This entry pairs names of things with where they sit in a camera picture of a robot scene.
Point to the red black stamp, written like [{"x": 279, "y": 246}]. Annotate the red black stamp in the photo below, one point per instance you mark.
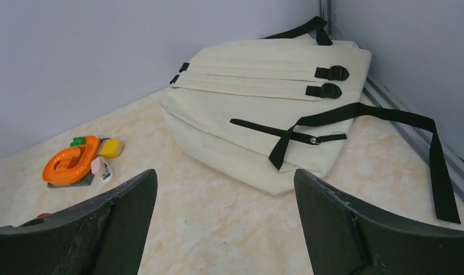
[{"x": 43, "y": 215}]

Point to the grey toy base plate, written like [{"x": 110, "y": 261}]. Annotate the grey toy base plate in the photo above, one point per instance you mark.
[{"x": 85, "y": 181}]

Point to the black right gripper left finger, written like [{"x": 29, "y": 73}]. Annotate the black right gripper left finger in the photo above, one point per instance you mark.
[{"x": 105, "y": 234}]

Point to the pink white eraser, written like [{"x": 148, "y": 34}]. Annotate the pink white eraser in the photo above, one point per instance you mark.
[{"x": 101, "y": 168}]

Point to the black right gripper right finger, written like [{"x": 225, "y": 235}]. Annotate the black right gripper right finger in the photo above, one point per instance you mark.
[{"x": 346, "y": 235}]

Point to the orange plastic toy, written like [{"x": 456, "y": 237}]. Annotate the orange plastic toy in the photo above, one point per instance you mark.
[{"x": 71, "y": 164}]

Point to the cream canvas backpack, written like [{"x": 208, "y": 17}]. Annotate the cream canvas backpack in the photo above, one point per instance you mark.
[{"x": 258, "y": 110}]

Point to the yellow toy block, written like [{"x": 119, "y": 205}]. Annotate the yellow toy block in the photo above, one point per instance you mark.
[{"x": 110, "y": 148}]

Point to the green toy block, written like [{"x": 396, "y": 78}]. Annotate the green toy block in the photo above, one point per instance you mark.
[{"x": 78, "y": 141}]

